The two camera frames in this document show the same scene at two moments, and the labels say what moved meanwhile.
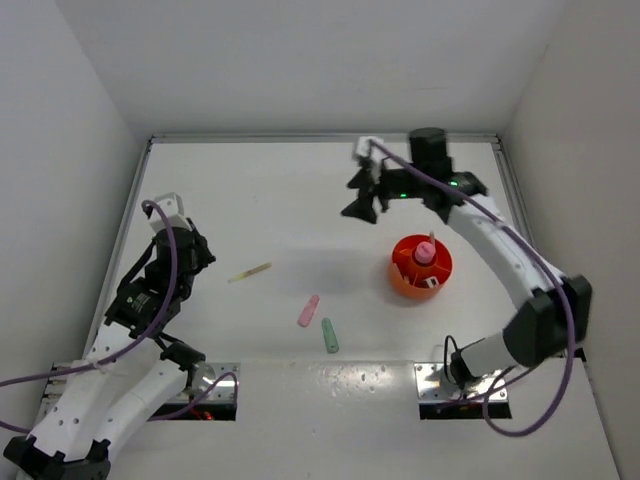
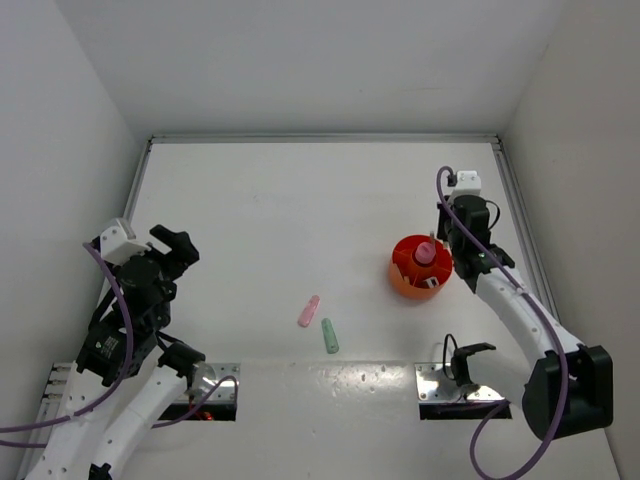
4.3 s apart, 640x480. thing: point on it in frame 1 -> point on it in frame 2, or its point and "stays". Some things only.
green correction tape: [331, 340] stays
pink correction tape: [308, 311] stays
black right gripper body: [397, 184] -> [444, 230]
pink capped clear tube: [425, 252] stays
